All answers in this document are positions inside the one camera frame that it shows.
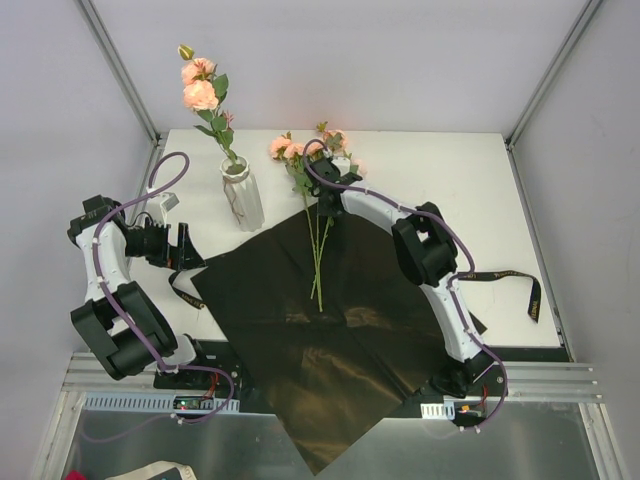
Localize left white cable duct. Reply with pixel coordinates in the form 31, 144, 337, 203
84, 392, 240, 415

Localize white ribbed ceramic vase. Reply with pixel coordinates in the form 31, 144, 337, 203
220, 157, 265, 232

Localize pink rose stem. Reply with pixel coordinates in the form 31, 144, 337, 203
310, 122, 367, 313
178, 44, 244, 175
269, 130, 324, 301
292, 163, 323, 312

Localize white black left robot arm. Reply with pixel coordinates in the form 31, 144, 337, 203
67, 194, 212, 389

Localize red cloth item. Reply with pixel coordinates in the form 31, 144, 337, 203
64, 470, 88, 480

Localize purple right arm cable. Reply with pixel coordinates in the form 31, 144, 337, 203
302, 139, 511, 434

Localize aluminium front frame rail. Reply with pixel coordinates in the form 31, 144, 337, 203
61, 353, 606, 403

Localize aluminium frame post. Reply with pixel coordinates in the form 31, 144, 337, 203
74, 0, 162, 146
505, 0, 605, 151

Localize right white cable duct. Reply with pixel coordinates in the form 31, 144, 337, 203
420, 400, 487, 421

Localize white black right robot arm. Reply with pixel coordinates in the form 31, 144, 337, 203
303, 157, 492, 399

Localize white cable duct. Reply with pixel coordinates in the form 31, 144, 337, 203
420, 400, 487, 421
84, 392, 240, 415

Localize black paper flower wrap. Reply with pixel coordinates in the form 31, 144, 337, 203
192, 212, 448, 473

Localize cream tote bag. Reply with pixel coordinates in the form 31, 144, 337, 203
107, 461, 197, 480

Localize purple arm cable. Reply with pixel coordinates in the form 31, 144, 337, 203
93, 152, 235, 426
302, 139, 511, 434

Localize left aluminium frame post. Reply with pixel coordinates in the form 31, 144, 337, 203
74, 0, 162, 146

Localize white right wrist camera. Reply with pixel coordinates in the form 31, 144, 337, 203
333, 156, 351, 176

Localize right aluminium frame post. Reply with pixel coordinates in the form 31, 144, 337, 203
505, 0, 605, 151

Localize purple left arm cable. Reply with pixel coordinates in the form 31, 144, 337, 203
93, 152, 235, 426

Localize black ribbon gold lettering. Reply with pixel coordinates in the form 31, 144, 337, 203
168, 270, 542, 323

